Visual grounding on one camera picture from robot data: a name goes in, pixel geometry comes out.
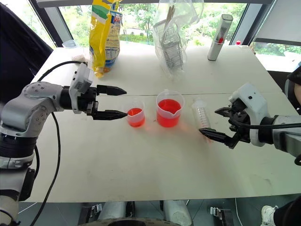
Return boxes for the white robot leg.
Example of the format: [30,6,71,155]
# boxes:
[97,201,128,222]
[163,200,194,226]

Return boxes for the clear plastic bag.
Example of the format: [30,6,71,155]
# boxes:
[152,0,205,80]

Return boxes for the dark window frame post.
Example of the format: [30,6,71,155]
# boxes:
[229,0,278,46]
[30,0,74,48]

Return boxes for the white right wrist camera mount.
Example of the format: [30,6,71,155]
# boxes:
[228,82,269,147]

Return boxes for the clear plastic container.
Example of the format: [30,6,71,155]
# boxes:
[62,39,79,49]

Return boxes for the thin white floor cable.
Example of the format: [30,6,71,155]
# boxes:
[234,197,243,226]

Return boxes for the clear plastic syringe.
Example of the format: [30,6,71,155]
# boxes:
[190,98,213,131]

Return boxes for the dark-haired person head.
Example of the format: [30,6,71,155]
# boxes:
[284,61,301,111]

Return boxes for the yellow snack bag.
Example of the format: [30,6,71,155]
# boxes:
[89,0,124,79]

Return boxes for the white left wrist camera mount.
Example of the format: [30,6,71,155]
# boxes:
[69,63,95,114]

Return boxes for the metal table clamp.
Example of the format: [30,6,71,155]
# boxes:
[80,203,103,225]
[209,206,234,226]

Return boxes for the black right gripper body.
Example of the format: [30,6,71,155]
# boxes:
[227,98,251,144]

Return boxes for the small clear measuring cup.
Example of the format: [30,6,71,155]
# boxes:
[124,98,146,129]

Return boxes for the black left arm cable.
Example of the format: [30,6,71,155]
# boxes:
[29,60,89,226]

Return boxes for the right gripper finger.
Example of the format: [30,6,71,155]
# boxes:
[214,107,234,117]
[198,128,241,149]

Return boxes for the metal wire basket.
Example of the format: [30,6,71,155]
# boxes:
[153,19,184,73]

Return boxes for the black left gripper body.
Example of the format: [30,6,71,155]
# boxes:
[77,86,99,117]

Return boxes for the white cylindrical bottle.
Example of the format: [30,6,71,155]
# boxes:
[207,14,234,62]

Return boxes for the dark trouser leg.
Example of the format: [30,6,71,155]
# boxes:
[272,194,301,226]

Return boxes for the wooden chopsticks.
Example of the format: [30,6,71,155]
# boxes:
[165,5,176,24]

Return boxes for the large beaker red liquid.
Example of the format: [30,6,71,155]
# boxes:
[155,89,186,129]

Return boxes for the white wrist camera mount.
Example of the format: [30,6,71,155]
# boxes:
[228,82,269,147]
[69,63,95,114]

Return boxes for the white sneaker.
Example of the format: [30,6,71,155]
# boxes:
[261,205,279,226]

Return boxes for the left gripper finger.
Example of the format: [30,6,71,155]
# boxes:
[96,84,128,96]
[92,109,129,121]

